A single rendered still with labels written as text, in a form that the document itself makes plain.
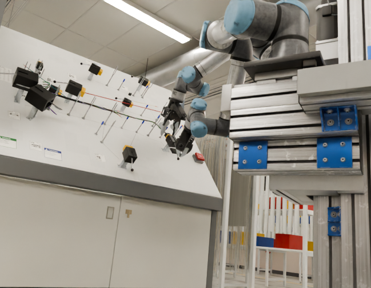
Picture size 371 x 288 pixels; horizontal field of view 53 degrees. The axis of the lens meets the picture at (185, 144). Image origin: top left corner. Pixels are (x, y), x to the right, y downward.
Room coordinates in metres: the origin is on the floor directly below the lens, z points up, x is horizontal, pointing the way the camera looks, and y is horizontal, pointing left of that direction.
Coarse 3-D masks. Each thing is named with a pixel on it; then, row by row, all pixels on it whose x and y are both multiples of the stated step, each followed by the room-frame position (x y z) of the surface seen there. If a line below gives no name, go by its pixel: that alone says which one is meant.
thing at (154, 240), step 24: (120, 216) 1.70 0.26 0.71; (144, 216) 1.77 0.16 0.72; (168, 216) 1.85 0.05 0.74; (192, 216) 1.94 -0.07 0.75; (120, 240) 1.71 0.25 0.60; (144, 240) 1.78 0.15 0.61; (168, 240) 1.86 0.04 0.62; (192, 240) 1.95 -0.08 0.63; (120, 264) 1.71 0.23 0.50; (144, 264) 1.79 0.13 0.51; (168, 264) 1.87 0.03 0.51; (192, 264) 1.96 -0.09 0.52
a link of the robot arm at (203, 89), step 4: (200, 84) 1.75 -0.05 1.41; (204, 84) 1.78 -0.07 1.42; (208, 84) 1.79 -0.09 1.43; (188, 88) 1.82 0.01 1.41; (196, 88) 1.76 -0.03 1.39; (200, 88) 1.77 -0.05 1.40; (204, 88) 1.77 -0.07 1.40; (208, 88) 1.80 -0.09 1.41; (192, 92) 1.83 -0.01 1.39; (196, 92) 1.80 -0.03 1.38; (200, 92) 1.79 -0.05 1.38; (204, 92) 1.79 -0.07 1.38; (208, 92) 1.83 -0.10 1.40; (204, 96) 1.82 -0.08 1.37
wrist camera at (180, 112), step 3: (174, 105) 1.89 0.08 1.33; (177, 105) 1.89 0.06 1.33; (180, 105) 1.91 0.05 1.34; (174, 108) 1.89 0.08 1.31; (177, 108) 1.87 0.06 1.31; (180, 108) 1.89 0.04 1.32; (177, 111) 1.87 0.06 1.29; (180, 111) 1.86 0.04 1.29; (183, 111) 1.89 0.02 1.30; (177, 114) 1.88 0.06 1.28; (180, 114) 1.86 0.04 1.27; (183, 114) 1.86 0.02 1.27; (186, 114) 1.89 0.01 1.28; (180, 117) 1.86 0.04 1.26; (183, 117) 1.85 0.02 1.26; (183, 120) 1.87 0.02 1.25
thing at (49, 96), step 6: (18, 84) 1.46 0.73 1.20; (30, 90) 1.43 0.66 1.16; (36, 90) 1.44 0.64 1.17; (42, 90) 1.46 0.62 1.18; (30, 96) 1.45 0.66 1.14; (36, 96) 1.44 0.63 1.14; (42, 96) 1.44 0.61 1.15; (48, 96) 1.46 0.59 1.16; (54, 96) 1.48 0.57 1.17; (30, 102) 1.47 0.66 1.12; (36, 102) 1.46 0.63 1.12; (42, 102) 1.45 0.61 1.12; (48, 102) 1.51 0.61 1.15; (36, 108) 1.50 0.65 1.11; (42, 108) 1.47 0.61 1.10; (48, 108) 1.51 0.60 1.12; (30, 114) 1.53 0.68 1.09; (30, 120) 1.53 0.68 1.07
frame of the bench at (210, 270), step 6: (210, 210) 2.03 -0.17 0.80; (216, 216) 2.04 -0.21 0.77; (210, 222) 2.02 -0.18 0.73; (216, 222) 2.04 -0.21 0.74; (210, 228) 2.02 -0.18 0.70; (210, 234) 2.02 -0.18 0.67; (210, 240) 2.02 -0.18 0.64; (210, 246) 2.02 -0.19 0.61; (210, 252) 2.02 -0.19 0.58; (210, 258) 2.03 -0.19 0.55; (210, 264) 2.03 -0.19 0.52; (210, 270) 2.03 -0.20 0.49; (210, 276) 2.03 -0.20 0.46; (210, 282) 2.03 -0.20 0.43
